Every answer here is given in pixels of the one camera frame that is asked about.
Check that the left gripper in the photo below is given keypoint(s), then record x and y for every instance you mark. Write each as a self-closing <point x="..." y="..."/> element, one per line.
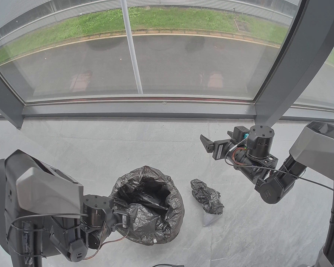
<point x="121" y="218"/>

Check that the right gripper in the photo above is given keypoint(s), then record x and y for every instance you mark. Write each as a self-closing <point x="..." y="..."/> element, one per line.
<point x="233" y="154"/>

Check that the black plastic bag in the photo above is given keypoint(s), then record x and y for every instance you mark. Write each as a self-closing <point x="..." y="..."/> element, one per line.
<point x="155" y="218"/>

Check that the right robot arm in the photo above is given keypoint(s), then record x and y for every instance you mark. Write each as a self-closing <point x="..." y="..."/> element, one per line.
<point x="314" y="146"/>

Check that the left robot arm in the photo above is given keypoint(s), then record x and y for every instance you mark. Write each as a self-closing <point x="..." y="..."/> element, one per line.
<point x="44" y="185"/>

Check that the crumpled black plastic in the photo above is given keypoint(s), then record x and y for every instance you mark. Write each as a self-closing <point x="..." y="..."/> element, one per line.
<point x="207" y="195"/>

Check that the window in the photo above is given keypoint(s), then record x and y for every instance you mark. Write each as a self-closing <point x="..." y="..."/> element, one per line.
<point x="295" y="65"/>

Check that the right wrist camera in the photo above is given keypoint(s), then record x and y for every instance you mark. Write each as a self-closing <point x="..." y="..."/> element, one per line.
<point x="239" y="132"/>

